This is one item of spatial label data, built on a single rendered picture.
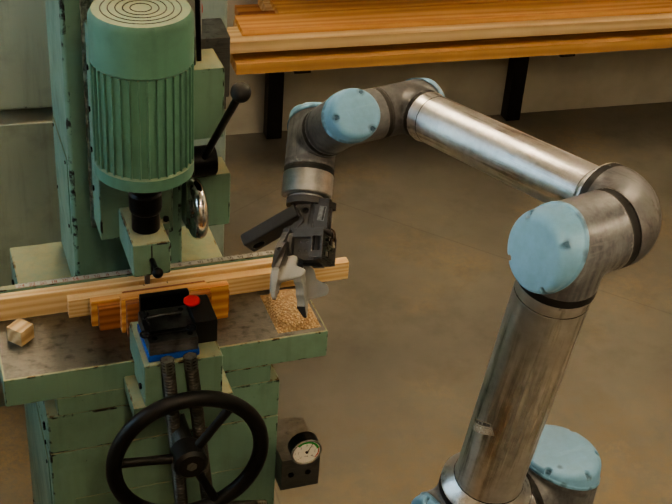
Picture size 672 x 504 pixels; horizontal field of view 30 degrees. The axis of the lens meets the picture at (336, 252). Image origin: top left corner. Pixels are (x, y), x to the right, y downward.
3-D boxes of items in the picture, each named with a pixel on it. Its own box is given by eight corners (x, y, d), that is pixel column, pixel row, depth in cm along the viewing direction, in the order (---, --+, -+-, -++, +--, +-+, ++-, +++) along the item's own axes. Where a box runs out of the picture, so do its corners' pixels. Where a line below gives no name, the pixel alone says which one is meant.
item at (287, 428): (280, 492, 251) (282, 462, 247) (263, 451, 261) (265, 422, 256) (320, 484, 254) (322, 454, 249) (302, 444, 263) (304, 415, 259)
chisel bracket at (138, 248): (133, 285, 231) (132, 246, 226) (119, 244, 242) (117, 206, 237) (173, 279, 233) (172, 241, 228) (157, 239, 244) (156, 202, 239)
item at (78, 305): (69, 318, 235) (68, 301, 233) (67, 312, 237) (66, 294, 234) (347, 278, 252) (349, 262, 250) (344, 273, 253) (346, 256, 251)
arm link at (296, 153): (303, 95, 221) (280, 111, 229) (297, 162, 218) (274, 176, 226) (350, 107, 225) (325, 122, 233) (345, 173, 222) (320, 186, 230)
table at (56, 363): (10, 443, 215) (7, 416, 211) (-9, 337, 238) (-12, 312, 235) (344, 386, 233) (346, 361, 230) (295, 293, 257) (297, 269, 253)
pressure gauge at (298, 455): (290, 474, 245) (292, 443, 241) (284, 461, 248) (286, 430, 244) (320, 468, 247) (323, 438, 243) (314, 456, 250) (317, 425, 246)
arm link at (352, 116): (382, 78, 214) (349, 99, 225) (326, 90, 208) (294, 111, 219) (399, 130, 214) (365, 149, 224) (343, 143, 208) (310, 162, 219)
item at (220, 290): (122, 333, 232) (120, 300, 228) (120, 328, 233) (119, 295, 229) (228, 317, 238) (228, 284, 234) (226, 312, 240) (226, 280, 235)
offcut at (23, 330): (21, 347, 227) (20, 333, 225) (7, 340, 228) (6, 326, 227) (34, 337, 230) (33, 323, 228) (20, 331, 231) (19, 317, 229)
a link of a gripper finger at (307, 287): (329, 317, 224) (322, 269, 221) (298, 317, 226) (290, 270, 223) (334, 310, 227) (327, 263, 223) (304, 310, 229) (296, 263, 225)
